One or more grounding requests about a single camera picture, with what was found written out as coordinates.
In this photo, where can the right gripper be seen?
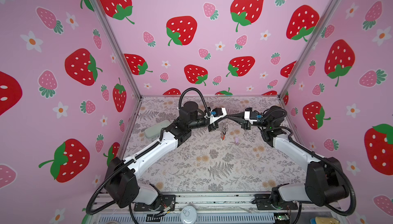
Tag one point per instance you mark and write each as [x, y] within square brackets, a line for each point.
[245, 125]

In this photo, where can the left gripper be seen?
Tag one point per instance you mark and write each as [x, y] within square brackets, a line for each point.
[211, 128]

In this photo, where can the keyring with strap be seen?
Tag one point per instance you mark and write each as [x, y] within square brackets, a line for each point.
[224, 131]

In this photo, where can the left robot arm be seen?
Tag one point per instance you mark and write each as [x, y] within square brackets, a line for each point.
[121, 187]

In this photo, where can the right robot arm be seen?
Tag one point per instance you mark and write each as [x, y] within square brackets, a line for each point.
[326, 184]

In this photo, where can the grey-green oblong object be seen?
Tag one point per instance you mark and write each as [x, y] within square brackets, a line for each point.
[155, 130]

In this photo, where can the white round knob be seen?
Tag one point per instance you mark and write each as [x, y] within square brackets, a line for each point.
[188, 215]

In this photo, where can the aluminium front rail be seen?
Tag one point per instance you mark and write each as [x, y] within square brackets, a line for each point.
[209, 201]

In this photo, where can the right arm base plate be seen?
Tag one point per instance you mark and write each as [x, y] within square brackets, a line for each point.
[267, 202]

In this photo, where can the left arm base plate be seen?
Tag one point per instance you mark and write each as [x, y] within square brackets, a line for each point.
[162, 202]

